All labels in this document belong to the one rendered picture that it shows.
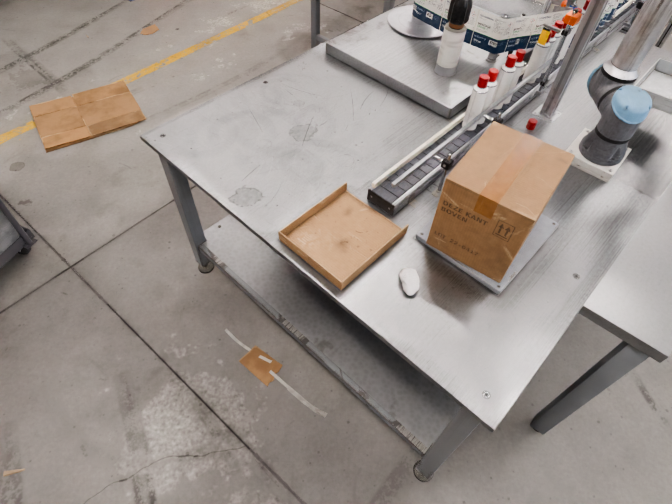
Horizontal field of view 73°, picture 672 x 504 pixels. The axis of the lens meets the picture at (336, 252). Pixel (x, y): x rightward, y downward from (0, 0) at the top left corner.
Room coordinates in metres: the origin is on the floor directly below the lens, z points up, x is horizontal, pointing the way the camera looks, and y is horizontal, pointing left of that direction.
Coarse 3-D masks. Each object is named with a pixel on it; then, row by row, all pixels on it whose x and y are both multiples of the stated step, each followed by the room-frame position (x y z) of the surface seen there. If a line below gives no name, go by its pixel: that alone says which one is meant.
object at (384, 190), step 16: (560, 64) 1.88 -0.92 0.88; (512, 96) 1.62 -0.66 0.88; (496, 112) 1.51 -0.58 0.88; (480, 128) 1.40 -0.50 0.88; (432, 144) 1.30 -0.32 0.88; (464, 144) 1.32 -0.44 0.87; (416, 160) 1.21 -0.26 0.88; (432, 160) 1.21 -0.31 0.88; (416, 176) 1.13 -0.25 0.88; (384, 192) 1.05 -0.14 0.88; (400, 192) 1.05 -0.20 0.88
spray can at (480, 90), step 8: (480, 80) 1.40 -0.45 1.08; (488, 80) 1.40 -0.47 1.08; (480, 88) 1.39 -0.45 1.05; (472, 96) 1.40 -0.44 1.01; (480, 96) 1.38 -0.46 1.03; (472, 104) 1.39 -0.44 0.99; (480, 104) 1.38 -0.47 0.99; (472, 112) 1.38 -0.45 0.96; (480, 112) 1.39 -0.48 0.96; (464, 120) 1.40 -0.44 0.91; (472, 128) 1.38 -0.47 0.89
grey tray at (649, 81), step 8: (656, 64) 1.75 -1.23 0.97; (664, 64) 1.75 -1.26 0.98; (648, 72) 1.67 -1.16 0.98; (656, 72) 1.74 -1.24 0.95; (664, 72) 1.73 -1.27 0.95; (640, 80) 1.60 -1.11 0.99; (648, 80) 1.68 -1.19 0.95; (656, 80) 1.68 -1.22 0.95; (664, 80) 1.68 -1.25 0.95; (648, 88) 1.62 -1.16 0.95; (656, 88) 1.62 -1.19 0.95; (664, 88) 1.62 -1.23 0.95; (656, 96) 1.51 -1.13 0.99; (664, 96) 1.49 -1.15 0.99; (656, 104) 1.50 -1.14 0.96; (664, 104) 1.48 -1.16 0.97
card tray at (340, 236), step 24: (336, 192) 1.05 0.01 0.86; (312, 216) 0.97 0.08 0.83; (336, 216) 0.97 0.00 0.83; (360, 216) 0.98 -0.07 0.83; (288, 240) 0.84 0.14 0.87; (312, 240) 0.87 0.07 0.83; (336, 240) 0.88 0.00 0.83; (360, 240) 0.88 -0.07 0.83; (384, 240) 0.89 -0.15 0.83; (312, 264) 0.77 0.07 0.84; (336, 264) 0.79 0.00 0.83; (360, 264) 0.79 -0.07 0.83
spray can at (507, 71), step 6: (510, 54) 1.56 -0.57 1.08; (510, 60) 1.53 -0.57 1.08; (516, 60) 1.54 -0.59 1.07; (504, 66) 1.54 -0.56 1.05; (510, 66) 1.53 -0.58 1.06; (504, 72) 1.53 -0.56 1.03; (510, 72) 1.52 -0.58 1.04; (498, 78) 1.54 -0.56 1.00; (504, 78) 1.52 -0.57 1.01; (510, 78) 1.52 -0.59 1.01; (498, 84) 1.53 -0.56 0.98; (504, 84) 1.52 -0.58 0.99; (498, 90) 1.52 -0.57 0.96; (504, 90) 1.52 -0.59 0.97; (498, 96) 1.52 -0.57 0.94; (492, 102) 1.53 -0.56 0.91; (498, 108) 1.52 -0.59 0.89
